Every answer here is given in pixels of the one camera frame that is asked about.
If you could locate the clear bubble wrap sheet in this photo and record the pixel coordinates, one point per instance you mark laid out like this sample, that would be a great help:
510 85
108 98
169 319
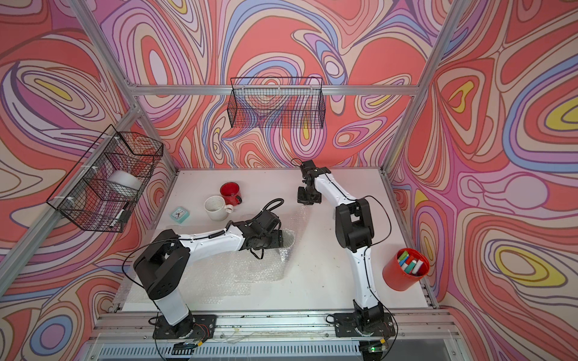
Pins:
203 280
242 266

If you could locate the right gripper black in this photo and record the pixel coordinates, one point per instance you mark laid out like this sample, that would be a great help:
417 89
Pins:
302 199

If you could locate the red cup of markers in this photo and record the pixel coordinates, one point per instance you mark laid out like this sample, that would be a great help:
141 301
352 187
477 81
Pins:
406 268

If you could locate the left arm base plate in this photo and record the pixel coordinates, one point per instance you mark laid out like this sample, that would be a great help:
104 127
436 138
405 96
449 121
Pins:
197 327

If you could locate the black wire basket wall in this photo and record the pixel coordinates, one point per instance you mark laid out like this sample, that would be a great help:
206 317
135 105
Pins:
110 185
277 102

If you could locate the clear bubble wrap sheet lower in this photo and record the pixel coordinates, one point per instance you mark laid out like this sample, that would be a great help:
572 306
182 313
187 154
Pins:
203 280

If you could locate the small teal alarm clock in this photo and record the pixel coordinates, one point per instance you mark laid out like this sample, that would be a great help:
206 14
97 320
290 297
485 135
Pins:
179 215

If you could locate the white tape roll in basket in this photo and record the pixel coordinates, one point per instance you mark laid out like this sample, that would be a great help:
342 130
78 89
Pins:
124 182

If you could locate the clear bubble wrap sheet top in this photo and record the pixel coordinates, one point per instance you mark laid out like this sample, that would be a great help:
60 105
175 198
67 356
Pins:
242 266

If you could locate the lavender ceramic mug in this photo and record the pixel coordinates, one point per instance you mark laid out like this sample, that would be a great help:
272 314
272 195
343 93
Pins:
288 238

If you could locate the black wire basket back wall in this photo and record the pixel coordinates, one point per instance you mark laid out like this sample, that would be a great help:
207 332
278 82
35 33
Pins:
277 102

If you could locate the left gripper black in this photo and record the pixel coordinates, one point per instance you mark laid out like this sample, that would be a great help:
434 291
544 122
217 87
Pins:
278 239

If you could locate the aluminium front rail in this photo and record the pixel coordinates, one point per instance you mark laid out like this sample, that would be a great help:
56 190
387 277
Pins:
414 323

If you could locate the red ceramic mug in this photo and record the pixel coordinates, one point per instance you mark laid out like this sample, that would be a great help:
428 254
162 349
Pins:
231 194

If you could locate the white ceramic mug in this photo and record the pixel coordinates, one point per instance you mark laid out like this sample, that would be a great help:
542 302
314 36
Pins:
217 209

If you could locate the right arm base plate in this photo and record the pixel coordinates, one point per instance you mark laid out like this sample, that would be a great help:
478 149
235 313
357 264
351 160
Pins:
352 324

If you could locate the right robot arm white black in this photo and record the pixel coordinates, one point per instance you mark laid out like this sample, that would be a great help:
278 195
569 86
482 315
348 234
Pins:
354 232

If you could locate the black wire basket left wall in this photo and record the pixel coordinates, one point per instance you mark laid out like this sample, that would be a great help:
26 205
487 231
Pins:
110 185

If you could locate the marker in wire basket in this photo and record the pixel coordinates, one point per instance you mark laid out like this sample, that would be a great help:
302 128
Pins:
121 218

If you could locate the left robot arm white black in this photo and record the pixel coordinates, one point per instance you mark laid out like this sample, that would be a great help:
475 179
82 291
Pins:
173 307

